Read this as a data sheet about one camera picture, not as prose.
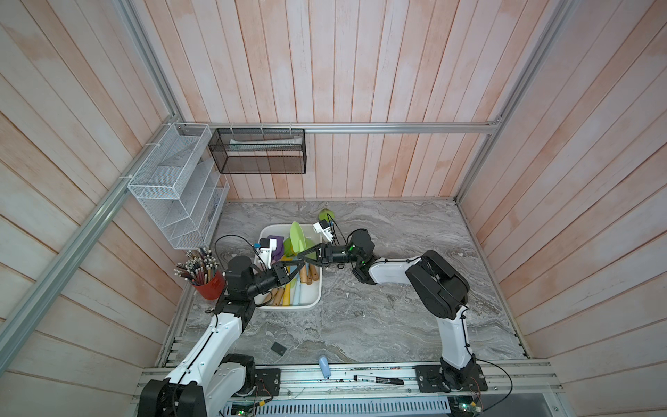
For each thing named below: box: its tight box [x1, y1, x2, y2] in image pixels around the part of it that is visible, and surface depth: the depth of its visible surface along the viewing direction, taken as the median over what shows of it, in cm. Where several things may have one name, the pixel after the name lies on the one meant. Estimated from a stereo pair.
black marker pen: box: [353, 374, 405, 385], surface depth 75 cm
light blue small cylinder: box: [318, 355, 331, 379], surface depth 76 cm
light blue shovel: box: [292, 271, 301, 305], surface depth 90 cm
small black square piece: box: [270, 341, 288, 357], surface depth 81 cm
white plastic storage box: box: [257, 264, 324, 312], surface depth 90 cm
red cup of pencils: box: [172, 247, 225, 301], surface depth 81 cm
